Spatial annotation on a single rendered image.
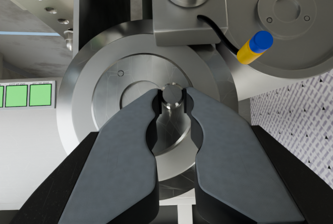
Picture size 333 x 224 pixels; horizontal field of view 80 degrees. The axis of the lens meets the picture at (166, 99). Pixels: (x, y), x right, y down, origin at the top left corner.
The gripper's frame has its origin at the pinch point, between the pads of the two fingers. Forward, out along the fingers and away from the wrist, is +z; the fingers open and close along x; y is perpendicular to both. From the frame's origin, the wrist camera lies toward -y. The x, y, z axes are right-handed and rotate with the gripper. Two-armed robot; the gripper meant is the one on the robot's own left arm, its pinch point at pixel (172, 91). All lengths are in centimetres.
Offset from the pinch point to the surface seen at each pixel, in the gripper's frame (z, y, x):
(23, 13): 228, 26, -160
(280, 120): 12.3, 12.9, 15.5
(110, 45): 5.3, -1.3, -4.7
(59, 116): 2.5, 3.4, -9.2
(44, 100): 30.7, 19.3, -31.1
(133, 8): 230, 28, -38
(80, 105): 2.3, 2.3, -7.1
